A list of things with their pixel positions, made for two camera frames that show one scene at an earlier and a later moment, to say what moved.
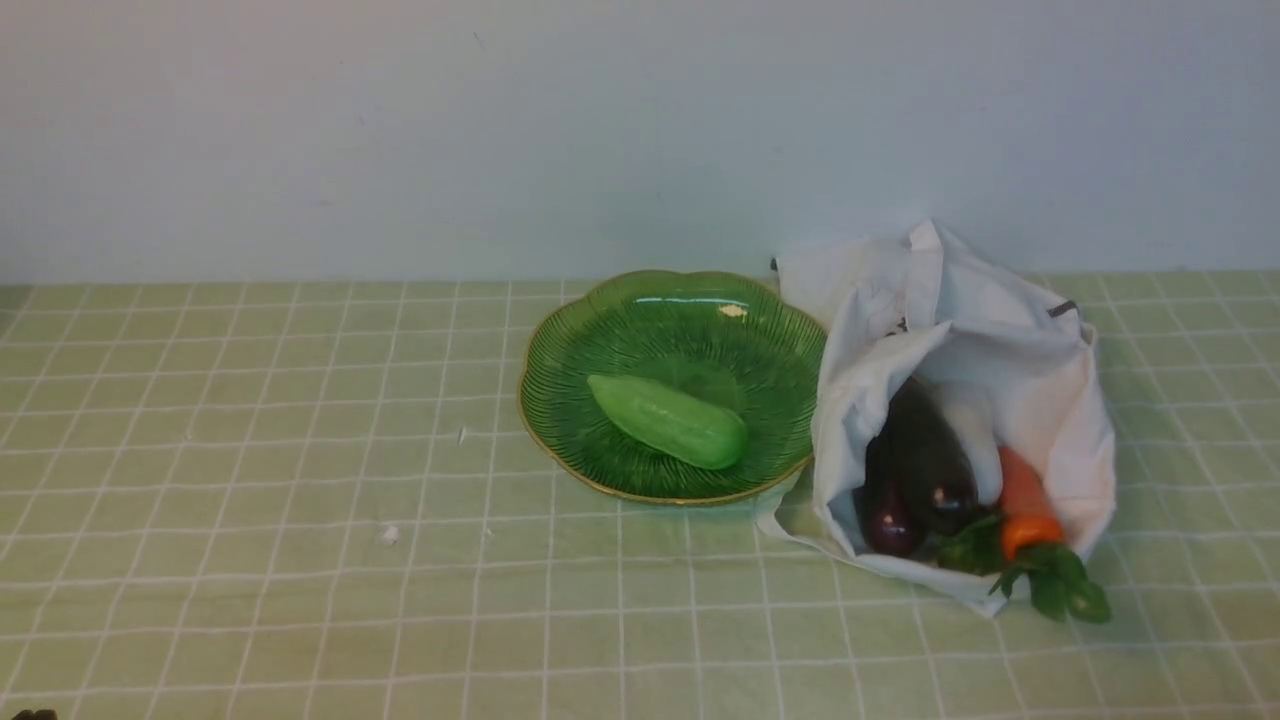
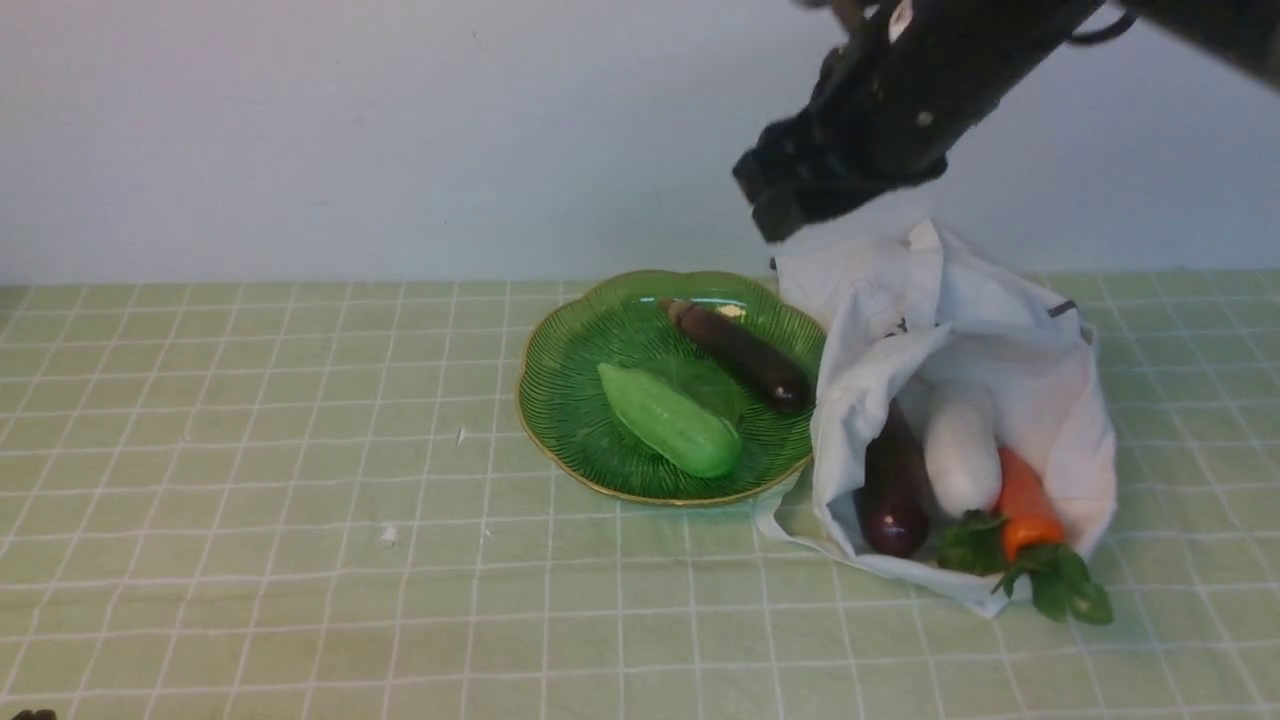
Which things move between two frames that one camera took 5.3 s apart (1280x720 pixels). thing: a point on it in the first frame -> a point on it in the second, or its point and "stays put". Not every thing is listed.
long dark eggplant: x=923 y=433 -> x=769 y=370
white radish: x=972 y=408 stays put
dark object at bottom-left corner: x=44 y=714 stays put
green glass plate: x=674 y=387 stays put
